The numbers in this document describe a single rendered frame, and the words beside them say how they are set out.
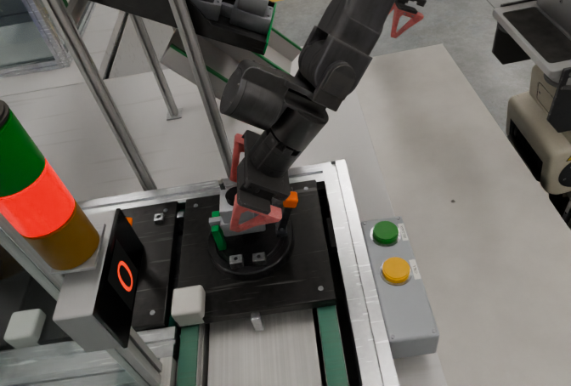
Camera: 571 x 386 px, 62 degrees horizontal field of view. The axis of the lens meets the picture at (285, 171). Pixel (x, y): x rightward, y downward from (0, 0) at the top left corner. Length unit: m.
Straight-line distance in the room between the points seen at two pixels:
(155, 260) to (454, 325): 0.49
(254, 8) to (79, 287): 0.51
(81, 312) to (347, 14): 0.40
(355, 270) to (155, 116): 0.74
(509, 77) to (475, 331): 2.09
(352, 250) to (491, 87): 2.02
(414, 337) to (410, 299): 0.06
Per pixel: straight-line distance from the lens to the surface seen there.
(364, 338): 0.70
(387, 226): 0.78
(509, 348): 0.83
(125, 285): 0.52
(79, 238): 0.45
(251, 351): 0.75
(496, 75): 2.79
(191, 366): 0.73
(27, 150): 0.40
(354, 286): 0.73
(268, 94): 0.55
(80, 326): 0.48
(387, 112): 1.15
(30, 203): 0.41
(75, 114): 1.42
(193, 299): 0.73
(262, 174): 0.62
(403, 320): 0.71
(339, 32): 0.55
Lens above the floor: 1.59
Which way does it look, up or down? 45 degrees down
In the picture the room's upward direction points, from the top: 12 degrees counter-clockwise
